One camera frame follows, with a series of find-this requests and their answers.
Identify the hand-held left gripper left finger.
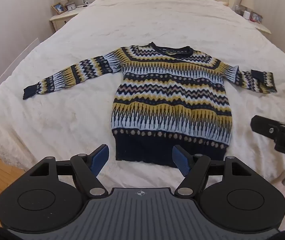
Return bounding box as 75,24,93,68
30,144,110,198

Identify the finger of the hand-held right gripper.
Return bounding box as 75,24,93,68
250,115,281,141

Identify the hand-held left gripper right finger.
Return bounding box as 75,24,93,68
172,144,252,198

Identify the patterned knit sweater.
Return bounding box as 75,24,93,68
23,41,278,168

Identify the cream nightstand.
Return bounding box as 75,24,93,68
49,5,83,32
254,21,272,35

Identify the white embroidered bed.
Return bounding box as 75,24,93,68
0,0,285,188

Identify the wooden photo frame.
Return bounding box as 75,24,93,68
51,2,68,15

